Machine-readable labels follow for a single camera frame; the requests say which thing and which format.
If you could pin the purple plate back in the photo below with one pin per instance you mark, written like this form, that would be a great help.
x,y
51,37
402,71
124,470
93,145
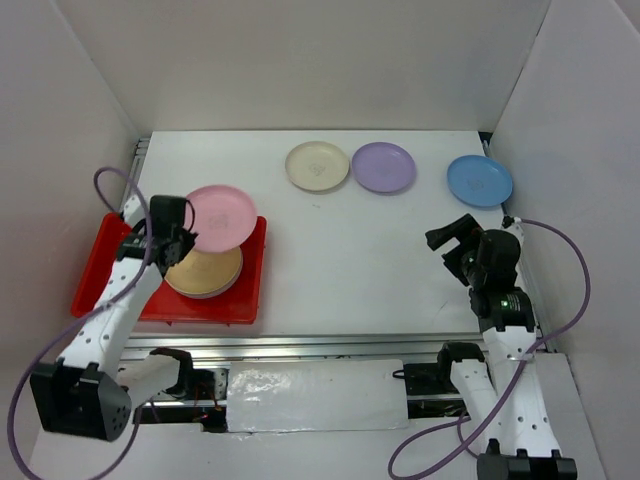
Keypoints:
x,y
383,167

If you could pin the yellow plate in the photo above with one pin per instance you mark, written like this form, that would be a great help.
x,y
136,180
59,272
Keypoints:
x,y
204,275

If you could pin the cream plate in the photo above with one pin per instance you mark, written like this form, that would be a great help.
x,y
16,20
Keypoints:
x,y
317,166

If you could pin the pink plate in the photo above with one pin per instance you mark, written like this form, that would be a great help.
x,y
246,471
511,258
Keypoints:
x,y
222,217

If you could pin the red plastic bin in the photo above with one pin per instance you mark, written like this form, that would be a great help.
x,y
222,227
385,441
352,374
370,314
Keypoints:
x,y
237,305

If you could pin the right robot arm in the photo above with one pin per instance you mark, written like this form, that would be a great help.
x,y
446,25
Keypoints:
x,y
501,389

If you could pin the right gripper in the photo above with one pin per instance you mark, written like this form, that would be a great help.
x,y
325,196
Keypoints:
x,y
468,230

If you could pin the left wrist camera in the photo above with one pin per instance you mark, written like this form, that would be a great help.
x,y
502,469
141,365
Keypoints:
x,y
132,211

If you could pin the white foil-taped cover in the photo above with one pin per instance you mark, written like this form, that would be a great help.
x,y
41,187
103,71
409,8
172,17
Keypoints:
x,y
327,395

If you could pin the aluminium frame rail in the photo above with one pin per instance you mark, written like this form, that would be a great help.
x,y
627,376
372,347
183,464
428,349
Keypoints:
x,y
203,350

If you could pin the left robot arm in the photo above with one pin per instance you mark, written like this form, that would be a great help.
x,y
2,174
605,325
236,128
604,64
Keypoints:
x,y
84,392

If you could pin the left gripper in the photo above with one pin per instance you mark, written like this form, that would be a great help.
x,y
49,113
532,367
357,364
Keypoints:
x,y
189,240

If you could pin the blue plate back right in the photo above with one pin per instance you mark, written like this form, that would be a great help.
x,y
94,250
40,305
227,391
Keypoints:
x,y
479,181

